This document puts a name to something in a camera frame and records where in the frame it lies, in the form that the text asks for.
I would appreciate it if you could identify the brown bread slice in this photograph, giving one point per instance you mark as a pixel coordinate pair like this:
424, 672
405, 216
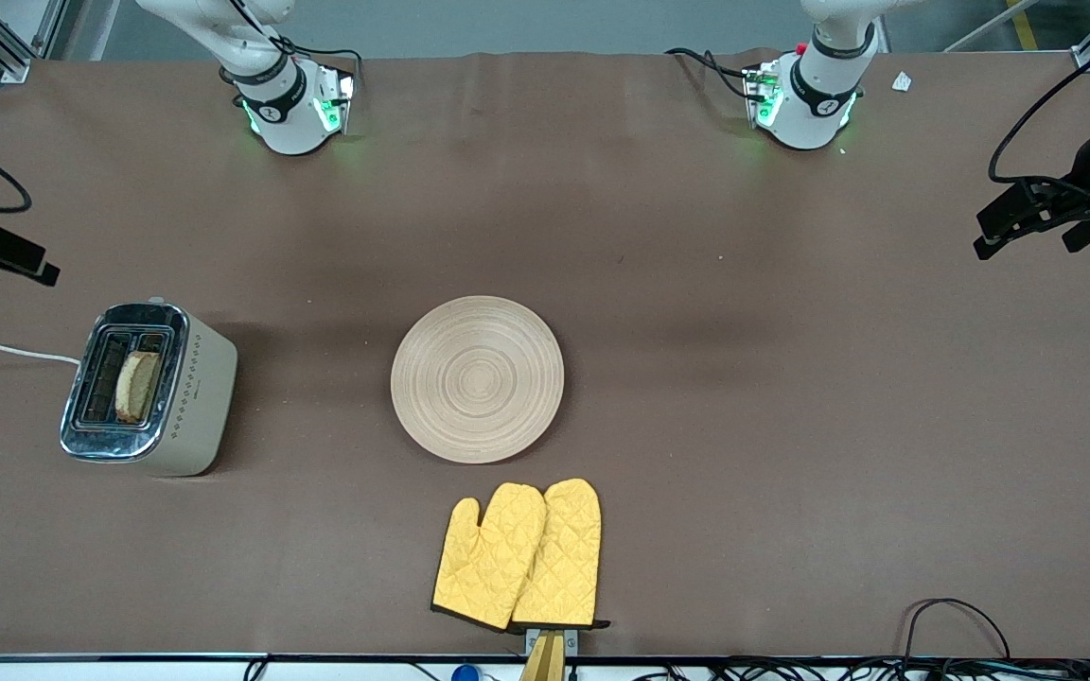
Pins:
136, 388

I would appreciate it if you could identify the round wooden plate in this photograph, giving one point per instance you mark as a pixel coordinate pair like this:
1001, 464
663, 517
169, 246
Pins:
479, 378

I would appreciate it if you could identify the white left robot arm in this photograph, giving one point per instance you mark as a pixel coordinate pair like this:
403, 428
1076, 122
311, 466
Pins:
815, 104

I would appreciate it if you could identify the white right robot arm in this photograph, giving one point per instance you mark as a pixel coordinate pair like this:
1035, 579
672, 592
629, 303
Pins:
285, 113

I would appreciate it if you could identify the beige chrome toaster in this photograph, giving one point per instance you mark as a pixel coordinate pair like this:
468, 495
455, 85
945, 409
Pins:
195, 397

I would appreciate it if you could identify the white paper scrap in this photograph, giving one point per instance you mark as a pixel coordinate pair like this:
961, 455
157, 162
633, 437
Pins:
902, 82

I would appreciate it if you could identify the brown table cover mat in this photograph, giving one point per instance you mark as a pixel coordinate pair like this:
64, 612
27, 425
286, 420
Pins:
696, 284

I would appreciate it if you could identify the yellow oven mitt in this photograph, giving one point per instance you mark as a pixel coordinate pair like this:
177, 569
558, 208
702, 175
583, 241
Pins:
488, 558
564, 558

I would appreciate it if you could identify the blue round cap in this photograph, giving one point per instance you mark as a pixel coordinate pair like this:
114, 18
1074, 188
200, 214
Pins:
465, 673

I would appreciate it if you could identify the yellow camera mount bracket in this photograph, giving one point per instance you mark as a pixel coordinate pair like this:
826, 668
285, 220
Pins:
547, 653

